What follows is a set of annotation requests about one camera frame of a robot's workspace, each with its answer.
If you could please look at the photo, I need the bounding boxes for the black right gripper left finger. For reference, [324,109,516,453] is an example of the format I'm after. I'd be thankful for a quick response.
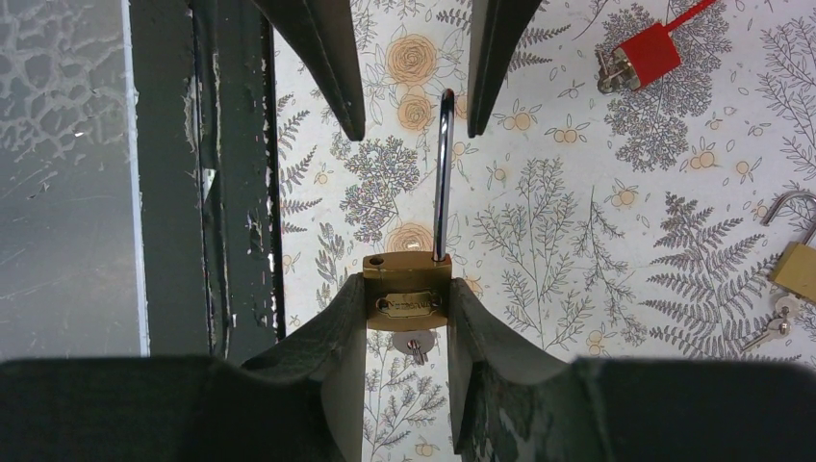
[1,275,366,461]

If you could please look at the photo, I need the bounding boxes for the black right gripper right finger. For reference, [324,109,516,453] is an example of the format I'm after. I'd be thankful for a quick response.
[447,278,815,461]

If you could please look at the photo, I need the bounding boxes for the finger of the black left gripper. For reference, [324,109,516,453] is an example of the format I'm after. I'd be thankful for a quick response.
[253,0,366,141]
[467,0,541,138]

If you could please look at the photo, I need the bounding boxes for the red cable lock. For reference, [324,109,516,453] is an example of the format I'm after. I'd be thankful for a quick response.
[597,0,715,94]

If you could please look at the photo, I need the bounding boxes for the long shackle brass padlock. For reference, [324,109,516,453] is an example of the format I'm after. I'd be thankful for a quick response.
[363,89,455,332]

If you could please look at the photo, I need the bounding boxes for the keys of short padlock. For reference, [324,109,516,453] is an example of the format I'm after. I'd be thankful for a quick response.
[741,294,803,353]

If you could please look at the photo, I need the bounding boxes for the short shackle brass padlock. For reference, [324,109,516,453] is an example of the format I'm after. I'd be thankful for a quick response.
[761,191,815,303]

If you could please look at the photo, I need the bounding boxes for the keys of long padlock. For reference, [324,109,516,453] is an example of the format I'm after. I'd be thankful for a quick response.
[392,330,436,366]

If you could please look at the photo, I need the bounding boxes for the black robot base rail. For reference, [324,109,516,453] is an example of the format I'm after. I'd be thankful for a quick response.
[128,1,283,364]

